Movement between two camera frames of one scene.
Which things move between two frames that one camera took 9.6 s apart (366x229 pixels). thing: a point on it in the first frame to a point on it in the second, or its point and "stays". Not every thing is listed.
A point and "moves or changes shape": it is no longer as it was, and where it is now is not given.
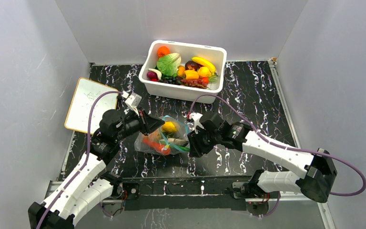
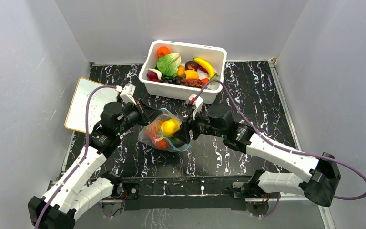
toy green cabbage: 167,64 stays
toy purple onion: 152,74 stays
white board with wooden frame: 85,92 stays
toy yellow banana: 204,63 stays
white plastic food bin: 216,56 stays
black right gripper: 197,149 to 183,133
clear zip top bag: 172,137 moves or changes shape
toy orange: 163,51 stays
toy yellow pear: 204,71 to 168,127
